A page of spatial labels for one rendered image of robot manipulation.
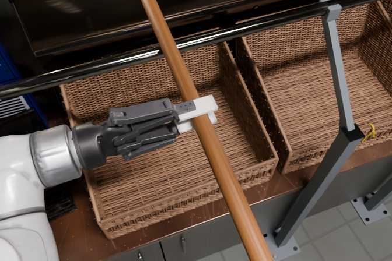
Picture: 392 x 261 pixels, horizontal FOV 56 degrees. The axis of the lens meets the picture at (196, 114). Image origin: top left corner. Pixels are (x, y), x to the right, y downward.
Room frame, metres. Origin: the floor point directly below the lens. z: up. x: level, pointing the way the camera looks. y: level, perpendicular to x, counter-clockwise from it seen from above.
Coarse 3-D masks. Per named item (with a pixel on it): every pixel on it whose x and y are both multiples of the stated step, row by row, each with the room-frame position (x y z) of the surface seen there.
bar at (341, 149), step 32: (320, 0) 0.69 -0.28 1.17; (352, 0) 0.69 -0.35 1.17; (224, 32) 0.58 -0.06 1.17; (256, 32) 0.60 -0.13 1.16; (96, 64) 0.49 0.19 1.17; (128, 64) 0.50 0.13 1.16; (0, 96) 0.42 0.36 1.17; (352, 128) 0.48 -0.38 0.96; (320, 192) 0.45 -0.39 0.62; (384, 192) 0.63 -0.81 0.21; (288, 224) 0.46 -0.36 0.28; (288, 256) 0.41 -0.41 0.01
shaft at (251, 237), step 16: (144, 0) 0.65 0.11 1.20; (160, 16) 0.59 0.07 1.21; (160, 32) 0.54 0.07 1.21; (176, 48) 0.50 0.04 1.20; (176, 64) 0.46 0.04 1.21; (176, 80) 0.43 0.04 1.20; (192, 96) 0.39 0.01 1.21; (208, 128) 0.32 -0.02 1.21; (208, 144) 0.29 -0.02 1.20; (208, 160) 0.27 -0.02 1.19; (224, 160) 0.26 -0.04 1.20; (224, 176) 0.24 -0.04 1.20; (224, 192) 0.21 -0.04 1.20; (240, 192) 0.21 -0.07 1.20; (240, 208) 0.19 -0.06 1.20; (240, 224) 0.17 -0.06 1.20; (256, 224) 0.17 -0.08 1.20; (256, 240) 0.14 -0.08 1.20; (256, 256) 0.12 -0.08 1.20
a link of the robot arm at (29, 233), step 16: (0, 224) 0.16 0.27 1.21; (16, 224) 0.16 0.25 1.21; (32, 224) 0.17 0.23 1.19; (48, 224) 0.18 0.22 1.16; (0, 240) 0.14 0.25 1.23; (16, 240) 0.14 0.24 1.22; (32, 240) 0.14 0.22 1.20; (48, 240) 0.15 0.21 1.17; (0, 256) 0.11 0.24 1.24; (16, 256) 0.12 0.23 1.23; (32, 256) 0.12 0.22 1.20; (48, 256) 0.13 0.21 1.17
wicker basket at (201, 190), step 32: (192, 64) 0.88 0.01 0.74; (224, 64) 0.88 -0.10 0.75; (64, 96) 0.67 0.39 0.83; (96, 96) 0.75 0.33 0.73; (128, 96) 0.78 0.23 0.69; (160, 96) 0.81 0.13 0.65; (224, 96) 0.86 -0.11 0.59; (224, 128) 0.71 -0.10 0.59; (256, 128) 0.64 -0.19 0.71; (160, 160) 0.58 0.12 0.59; (192, 160) 0.58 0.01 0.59; (256, 160) 0.58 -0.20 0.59; (96, 192) 0.43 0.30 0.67; (128, 192) 0.47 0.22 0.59; (160, 192) 0.47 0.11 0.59; (192, 192) 0.42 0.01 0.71; (128, 224) 0.35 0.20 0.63
